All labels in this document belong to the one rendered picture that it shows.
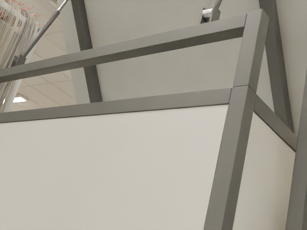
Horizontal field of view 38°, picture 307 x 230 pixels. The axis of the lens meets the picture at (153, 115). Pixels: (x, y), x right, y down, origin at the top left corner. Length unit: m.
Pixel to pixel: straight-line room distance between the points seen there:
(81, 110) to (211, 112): 0.44
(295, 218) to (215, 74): 0.77
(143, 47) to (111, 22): 0.69
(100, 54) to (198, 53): 0.43
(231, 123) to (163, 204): 0.22
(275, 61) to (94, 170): 0.67
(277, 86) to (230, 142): 0.58
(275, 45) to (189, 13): 0.37
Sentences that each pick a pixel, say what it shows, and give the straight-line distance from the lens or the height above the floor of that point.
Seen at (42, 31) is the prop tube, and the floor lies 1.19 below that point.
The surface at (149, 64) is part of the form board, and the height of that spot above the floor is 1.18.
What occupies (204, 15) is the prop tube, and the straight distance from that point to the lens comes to 1.16.
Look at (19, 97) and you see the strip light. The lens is 9.20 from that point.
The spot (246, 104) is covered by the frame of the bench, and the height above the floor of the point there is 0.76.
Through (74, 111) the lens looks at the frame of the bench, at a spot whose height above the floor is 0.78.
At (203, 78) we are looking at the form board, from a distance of 1.64.
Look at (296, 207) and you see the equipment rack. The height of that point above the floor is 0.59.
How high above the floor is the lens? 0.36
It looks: 21 degrees up
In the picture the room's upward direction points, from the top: 15 degrees clockwise
